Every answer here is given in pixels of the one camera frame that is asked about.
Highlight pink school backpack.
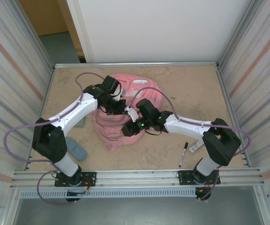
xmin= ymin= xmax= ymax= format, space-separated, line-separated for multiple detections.
xmin=92 ymin=73 xmax=165 ymax=152

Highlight black marker pen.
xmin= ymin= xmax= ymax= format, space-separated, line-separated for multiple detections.
xmin=178 ymin=142 xmax=188 ymax=167

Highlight small clear barcode box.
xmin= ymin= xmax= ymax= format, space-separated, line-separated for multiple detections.
xmin=189 ymin=140 xmax=202 ymax=153

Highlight blue-grey oval pencil case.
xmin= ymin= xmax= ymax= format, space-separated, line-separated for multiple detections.
xmin=66 ymin=137 xmax=88 ymax=162

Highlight black table clamp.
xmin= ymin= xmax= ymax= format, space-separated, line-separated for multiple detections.
xmin=64 ymin=198 xmax=82 ymax=205
xmin=195 ymin=187 xmax=212 ymax=202

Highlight striped translucent side panel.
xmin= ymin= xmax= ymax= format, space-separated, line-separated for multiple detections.
xmin=0 ymin=0 xmax=53 ymax=207
xmin=219 ymin=0 xmax=270 ymax=200

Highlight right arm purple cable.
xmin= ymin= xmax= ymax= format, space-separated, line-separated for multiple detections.
xmin=130 ymin=86 xmax=252 ymax=202

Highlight thin aluminium table edge rail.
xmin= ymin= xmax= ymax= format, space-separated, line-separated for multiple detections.
xmin=54 ymin=61 xmax=220 ymax=68

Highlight white door frame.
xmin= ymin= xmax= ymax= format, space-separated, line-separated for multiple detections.
xmin=66 ymin=0 xmax=96 ymax=63

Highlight wide aluminium base rail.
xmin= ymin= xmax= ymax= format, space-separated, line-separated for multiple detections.
xmin=12 ymin=167 xmax=266 ymax=188

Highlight aluminium table side rail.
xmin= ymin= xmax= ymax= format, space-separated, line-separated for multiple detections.
xmin=28 ymin=67 xmax=56 ymax=165
xmin=216 ymin=64 xmax=253 ymax=167

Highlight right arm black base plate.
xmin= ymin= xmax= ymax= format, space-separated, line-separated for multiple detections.
xmin=176 ymin=170 xmax=221 ymax=186

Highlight white slotted cable duct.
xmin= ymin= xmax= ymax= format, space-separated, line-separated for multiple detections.
xmin=20 ymin=188 xmax=198 ymax=199

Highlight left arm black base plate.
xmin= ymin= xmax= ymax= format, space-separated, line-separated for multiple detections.
xmin=54 ymin=171 xmax=97 ymax=188

